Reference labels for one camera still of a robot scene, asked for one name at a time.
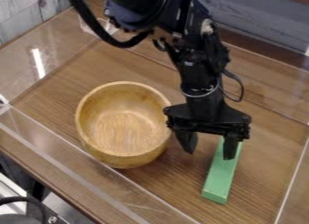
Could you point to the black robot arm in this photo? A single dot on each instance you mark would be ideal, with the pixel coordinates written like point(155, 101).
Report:
point(182, 29)

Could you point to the black metal bracket with bolt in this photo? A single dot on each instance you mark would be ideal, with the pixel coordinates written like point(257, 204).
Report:
point(52, 218)

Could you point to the clear acrylic corner bracket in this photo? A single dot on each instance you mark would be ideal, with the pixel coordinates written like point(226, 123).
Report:
point(97, 27)

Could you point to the brown wooden bowl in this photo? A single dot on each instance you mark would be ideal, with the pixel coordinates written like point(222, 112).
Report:
point(120, 124)

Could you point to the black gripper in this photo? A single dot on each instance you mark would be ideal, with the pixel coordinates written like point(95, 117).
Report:
point(206, 114)

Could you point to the clear acrylic tray wall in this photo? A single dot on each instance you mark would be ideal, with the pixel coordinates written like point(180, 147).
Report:
point(39, 140)

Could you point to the green rectangular block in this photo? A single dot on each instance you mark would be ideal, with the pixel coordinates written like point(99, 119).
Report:
point(219, 176)

